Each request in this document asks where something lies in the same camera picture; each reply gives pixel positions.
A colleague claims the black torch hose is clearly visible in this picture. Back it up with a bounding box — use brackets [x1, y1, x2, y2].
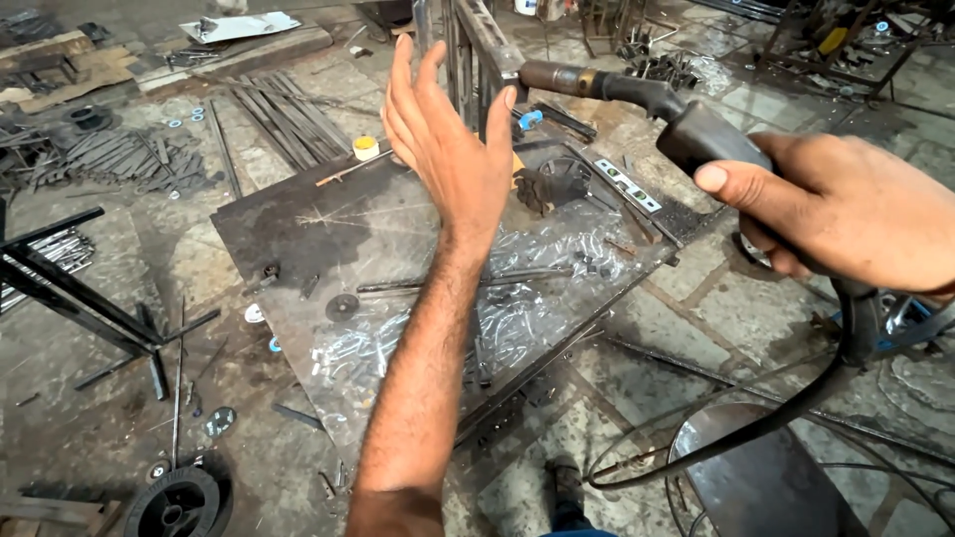
[588, 347, 862, 491]

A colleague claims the pile of dark metal pieces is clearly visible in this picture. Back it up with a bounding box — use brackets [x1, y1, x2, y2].
[618, 25, 704, 92]

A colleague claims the silver spirit level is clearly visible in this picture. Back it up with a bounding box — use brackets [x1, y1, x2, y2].
[593, 157, 664, 214]

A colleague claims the person's left hand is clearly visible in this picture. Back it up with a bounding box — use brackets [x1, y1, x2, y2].
[380, 33, 518, 252]

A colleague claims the bent metal sheet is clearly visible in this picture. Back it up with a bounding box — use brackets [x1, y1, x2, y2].
[178, 10, 303, 45]

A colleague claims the grey cutting disc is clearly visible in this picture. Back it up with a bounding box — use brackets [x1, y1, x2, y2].
[326, 293, 361, 324]

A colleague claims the metal rack with parts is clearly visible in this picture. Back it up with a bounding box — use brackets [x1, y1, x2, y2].
[756, 0, 943, 99]

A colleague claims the dark work glove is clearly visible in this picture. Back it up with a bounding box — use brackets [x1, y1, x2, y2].
[514, 168, 558, 218]

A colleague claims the worn grinding disc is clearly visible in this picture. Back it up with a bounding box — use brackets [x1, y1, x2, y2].
[203, 406, 238, 440]

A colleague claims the person's right hand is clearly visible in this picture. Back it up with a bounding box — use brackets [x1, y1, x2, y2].
[693, 133, 955, 296]

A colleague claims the steel tube frame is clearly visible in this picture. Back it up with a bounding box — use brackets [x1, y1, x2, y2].
[412, 0, 528, 144]

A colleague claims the black welding torch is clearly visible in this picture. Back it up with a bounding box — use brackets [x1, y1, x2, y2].
[518, 60, 885, 359]

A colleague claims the black metal stand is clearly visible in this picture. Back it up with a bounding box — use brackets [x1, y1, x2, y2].
[0, 206, 222, 401]

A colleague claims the brown cardboard sheet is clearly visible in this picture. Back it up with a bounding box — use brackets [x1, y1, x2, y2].
[0, 30, 140, 114]

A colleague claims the rusty thin rod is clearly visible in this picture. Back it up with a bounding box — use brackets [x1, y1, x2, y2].
[314, 148, 395, 188]

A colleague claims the single flat steel bar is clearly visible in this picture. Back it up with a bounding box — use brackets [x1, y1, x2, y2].
[206, 100, 244, 201]

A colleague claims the large black wire spool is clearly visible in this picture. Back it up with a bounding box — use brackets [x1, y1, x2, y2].
[122, 466, 234, 537]

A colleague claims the black wire basket spool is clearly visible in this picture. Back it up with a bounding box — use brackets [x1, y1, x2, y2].
[539, 156, 592, 207]

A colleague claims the heap of steel scraps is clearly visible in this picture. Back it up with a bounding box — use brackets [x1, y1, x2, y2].
[31, 129, 211, 196]

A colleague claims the wooden plank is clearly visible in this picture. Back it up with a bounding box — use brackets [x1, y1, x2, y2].
[134, 26, 334, 92]

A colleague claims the small black spool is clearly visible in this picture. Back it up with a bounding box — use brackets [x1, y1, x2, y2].
[63, 104, 113, 134]

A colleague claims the round metal stool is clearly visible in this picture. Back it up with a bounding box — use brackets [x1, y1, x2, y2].
[667, 402, 872, 537]

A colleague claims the bundle of shiny rods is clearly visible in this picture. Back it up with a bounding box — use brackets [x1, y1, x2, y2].
[0, 229, 96, 314]

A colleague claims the thin steel rod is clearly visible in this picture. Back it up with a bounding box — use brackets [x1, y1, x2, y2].
[171, 297, 186, 472]

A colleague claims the pile of flat steel bars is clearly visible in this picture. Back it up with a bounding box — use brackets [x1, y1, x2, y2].
[226, 70, 353, 174]

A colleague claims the person's dark shoe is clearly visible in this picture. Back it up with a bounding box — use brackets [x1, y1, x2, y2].
[544, 455, 587, 527]

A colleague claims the steel work plate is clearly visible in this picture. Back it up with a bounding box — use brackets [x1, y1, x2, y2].
[211, 136, 730, 465]

